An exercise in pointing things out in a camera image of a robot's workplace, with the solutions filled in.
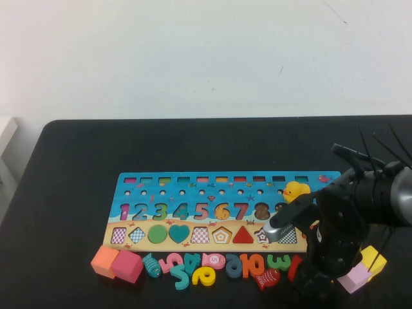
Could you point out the black zip tie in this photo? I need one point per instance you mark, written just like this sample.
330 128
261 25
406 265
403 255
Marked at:
399 139
366 147

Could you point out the teal heart piece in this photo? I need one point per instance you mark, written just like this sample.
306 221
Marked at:
179 232

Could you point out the lilac foam cube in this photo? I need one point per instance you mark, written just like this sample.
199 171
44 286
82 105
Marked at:
354 278

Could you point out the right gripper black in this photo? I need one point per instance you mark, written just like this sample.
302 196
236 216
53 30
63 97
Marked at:
334 251

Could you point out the yellow number six piece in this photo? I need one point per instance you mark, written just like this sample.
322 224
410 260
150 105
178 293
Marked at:
197 280

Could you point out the red wooden fish piece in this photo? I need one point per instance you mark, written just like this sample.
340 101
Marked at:
267 279

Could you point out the red number seven piece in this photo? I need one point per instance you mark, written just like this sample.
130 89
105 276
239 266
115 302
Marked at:
293 268

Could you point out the green circle piece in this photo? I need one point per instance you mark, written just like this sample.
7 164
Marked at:
157 234

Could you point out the green number three piece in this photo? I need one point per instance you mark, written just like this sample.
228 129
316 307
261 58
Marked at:
272 260

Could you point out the teal wooden fish piece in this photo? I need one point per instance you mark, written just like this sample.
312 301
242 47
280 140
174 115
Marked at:
153 265

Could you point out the orange-red number ten piece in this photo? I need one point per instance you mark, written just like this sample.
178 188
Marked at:
246 265

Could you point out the pink wooden fish piece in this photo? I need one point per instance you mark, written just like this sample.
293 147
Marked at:
215 259

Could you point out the red triangle piece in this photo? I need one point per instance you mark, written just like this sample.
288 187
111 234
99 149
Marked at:
243 237

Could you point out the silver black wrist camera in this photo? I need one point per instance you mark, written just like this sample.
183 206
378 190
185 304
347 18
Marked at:
289 215

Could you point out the colourful wooden number puzzle board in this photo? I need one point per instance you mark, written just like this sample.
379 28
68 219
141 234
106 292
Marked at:
141 222

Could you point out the yellow rubber duck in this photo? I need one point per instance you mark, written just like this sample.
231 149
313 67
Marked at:
294 190

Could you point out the orange foam cube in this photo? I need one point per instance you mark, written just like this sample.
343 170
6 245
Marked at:
103 260

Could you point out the green number four piece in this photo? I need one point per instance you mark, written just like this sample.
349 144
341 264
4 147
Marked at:
194 262

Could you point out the pink number five piece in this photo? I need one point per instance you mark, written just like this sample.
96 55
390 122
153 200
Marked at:
164 265

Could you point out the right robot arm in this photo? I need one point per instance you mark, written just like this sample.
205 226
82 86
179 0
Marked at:
370 196

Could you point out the pink wooden cube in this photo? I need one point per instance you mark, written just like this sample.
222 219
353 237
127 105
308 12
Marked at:
127 265

